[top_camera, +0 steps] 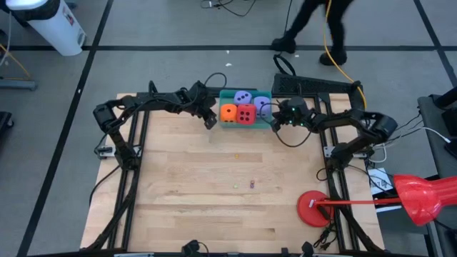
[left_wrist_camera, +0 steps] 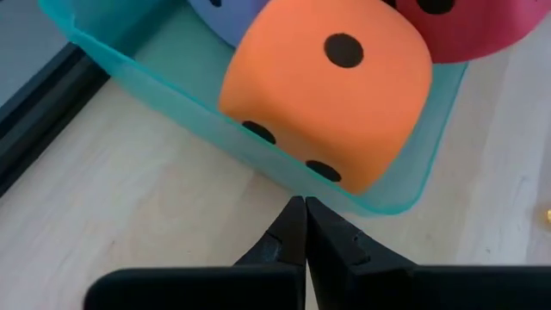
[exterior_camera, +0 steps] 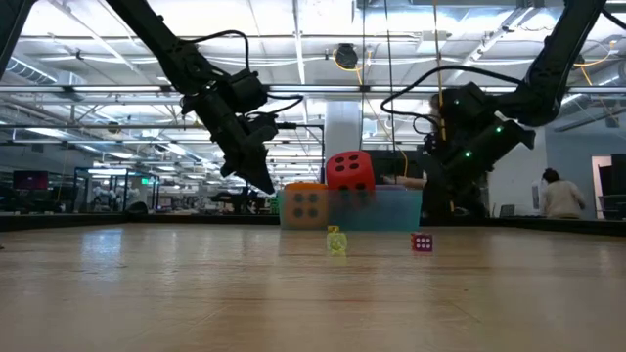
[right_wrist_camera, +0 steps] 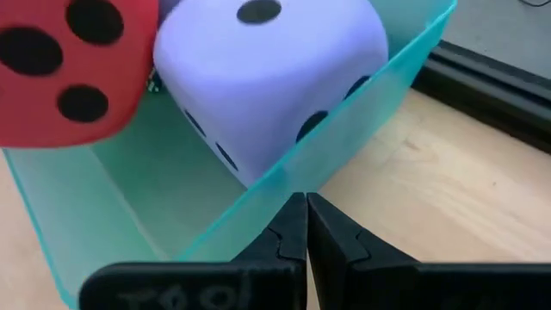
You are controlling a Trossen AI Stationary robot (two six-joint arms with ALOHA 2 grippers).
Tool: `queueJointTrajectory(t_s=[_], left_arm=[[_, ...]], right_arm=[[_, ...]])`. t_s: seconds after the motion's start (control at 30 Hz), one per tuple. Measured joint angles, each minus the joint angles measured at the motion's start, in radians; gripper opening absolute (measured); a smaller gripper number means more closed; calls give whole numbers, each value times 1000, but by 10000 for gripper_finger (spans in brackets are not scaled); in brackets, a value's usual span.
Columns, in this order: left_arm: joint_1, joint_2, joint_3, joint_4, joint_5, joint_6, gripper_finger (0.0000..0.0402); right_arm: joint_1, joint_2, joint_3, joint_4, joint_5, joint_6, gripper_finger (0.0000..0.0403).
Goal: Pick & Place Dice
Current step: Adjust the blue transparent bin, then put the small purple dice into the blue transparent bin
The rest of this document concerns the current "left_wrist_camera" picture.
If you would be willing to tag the black aluminium station frame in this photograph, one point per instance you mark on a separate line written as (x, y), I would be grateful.
(39, 116)

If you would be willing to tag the orange foam die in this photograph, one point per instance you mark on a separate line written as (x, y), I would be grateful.
(323, 103)

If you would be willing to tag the red foam die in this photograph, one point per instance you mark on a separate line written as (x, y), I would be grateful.
(482, 34)

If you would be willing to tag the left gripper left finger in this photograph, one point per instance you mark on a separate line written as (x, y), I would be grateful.
(241, 288)

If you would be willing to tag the small yellow die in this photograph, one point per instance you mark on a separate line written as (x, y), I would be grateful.
(549, 215)

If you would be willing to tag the teal translucent plastic bin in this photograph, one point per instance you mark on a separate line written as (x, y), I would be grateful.
(181, 60)

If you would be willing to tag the purple foam die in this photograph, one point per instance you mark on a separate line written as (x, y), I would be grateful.
(232, 21)

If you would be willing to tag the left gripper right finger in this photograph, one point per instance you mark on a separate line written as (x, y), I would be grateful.
(387, 288)

